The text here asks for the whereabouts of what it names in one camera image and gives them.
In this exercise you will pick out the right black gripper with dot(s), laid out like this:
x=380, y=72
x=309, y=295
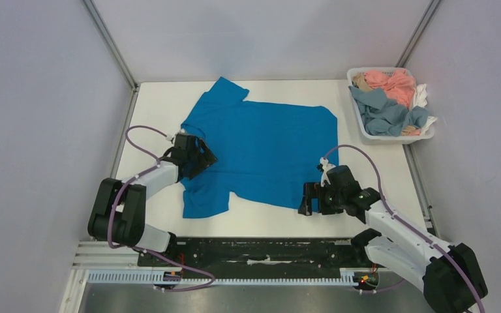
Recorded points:
x=318, y=198

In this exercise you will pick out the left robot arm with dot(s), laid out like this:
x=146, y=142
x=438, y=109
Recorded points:
x=119, y=210

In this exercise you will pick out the pink t shirt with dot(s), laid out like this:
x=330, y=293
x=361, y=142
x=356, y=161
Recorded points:
x=398, y=86

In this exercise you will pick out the beige t shirt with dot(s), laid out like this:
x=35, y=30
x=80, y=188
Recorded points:
x=360, y=82

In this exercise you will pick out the grey blue t shirt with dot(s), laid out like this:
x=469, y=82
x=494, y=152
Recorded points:
x=382, y=116

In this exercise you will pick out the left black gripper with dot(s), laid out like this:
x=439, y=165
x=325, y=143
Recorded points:
x=207, y=158

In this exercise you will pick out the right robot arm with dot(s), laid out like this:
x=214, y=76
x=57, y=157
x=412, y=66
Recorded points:
x=448, y=275

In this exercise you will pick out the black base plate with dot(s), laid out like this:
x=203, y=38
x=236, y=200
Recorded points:
x=268, y=257

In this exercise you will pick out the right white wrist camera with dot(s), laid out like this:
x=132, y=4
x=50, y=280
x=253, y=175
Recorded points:
x=324, y=167

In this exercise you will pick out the white t shirt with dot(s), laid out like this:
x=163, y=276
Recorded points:
x=420, y=100

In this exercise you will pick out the white laundry basket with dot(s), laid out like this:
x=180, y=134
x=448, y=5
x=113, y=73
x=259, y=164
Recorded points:
x=409, y=134

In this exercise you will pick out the white cable duct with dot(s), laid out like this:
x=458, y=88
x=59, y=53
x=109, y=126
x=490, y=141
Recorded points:
x=168, y=278

